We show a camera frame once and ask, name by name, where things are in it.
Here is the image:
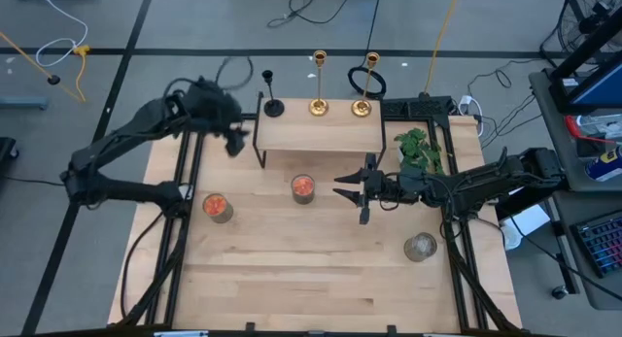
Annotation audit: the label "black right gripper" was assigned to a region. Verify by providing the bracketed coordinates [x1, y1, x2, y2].
[332, 152, 427, 225]

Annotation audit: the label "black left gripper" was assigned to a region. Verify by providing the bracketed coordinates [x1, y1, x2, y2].
[186, 76, 251, 159]

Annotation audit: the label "black candlestick holder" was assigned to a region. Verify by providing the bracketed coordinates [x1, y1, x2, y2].
[260, 69, 286, 118]

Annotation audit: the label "glass candle jar orange wax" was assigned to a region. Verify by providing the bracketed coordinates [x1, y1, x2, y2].
[291, 174, 316, 206]
[202, 192, 234, 225]

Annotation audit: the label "gold candlestick holder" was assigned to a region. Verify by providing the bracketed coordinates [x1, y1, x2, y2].
[308, 49, 330, 118]
[350, 51, 381, 118]

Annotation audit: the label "wooden shelf riser black legs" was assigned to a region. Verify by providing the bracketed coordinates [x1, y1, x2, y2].
[252, 91, 388, 172]

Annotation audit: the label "green plant in white pot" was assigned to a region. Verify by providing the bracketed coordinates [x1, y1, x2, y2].
[394, 127, 446, 176]

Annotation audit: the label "white power adapter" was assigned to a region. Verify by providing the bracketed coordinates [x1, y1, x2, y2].
[458, 94, 485, 137]

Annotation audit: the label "grey side table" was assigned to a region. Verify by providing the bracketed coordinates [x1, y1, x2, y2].
[529, 69, 622, 193]

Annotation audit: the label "grey table foot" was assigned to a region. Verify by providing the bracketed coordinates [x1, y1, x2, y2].
[0, 96, 50, 111]

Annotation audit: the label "grey desk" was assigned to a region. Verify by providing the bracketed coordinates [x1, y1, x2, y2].
[551, 189, 622, 312]

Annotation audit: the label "black chair base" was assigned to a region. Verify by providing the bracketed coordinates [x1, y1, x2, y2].
[0, 136, 19, 164]

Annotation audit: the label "blue yellow spray can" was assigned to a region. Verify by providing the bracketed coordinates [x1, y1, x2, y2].
[583, 145, 622, 184]

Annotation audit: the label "backlit black keyboard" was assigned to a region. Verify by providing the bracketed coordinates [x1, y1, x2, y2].
[568, 213, 622, 280]

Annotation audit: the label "black monitor blue screen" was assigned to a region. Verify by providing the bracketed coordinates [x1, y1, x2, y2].
[548, 9, 622, 116]

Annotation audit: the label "black floor fan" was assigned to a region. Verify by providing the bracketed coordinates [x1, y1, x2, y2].
[538, 0, 622, 70]

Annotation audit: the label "black cable with coil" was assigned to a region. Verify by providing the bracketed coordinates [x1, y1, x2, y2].
[346, 0, 388, 100]

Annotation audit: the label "thin black floor cable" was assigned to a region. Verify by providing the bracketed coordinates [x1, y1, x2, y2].
[266, 0, 356, 29]

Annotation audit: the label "black metal table frame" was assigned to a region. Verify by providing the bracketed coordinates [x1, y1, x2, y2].
[116, 96, 521, 337]

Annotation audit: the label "long yellow cable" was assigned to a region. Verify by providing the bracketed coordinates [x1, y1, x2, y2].
[424, 0, 462, 96]

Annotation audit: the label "yellow cable with plug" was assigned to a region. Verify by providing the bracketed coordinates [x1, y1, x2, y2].
[0, 32, 92, 104]

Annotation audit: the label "tangled black floor cables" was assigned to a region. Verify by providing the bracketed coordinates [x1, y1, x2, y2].
[466, 58, 546, 150]

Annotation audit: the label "white floor cable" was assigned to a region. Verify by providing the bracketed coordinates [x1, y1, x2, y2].
[35, 0, 89, 69]

